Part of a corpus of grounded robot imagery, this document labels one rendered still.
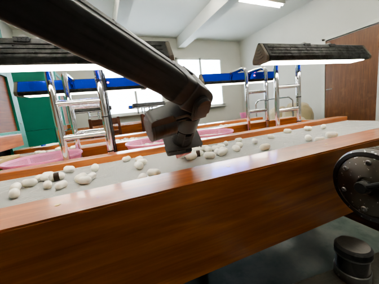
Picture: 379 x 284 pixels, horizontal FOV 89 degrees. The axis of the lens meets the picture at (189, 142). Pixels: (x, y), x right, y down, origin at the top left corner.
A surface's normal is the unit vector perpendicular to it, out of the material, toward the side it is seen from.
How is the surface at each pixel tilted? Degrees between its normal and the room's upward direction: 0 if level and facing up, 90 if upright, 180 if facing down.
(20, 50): 58
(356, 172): 91
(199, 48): 90
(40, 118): 90
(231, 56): 90
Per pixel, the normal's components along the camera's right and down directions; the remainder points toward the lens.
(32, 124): 0.41, 0.11
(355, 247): -0.11, -0.98
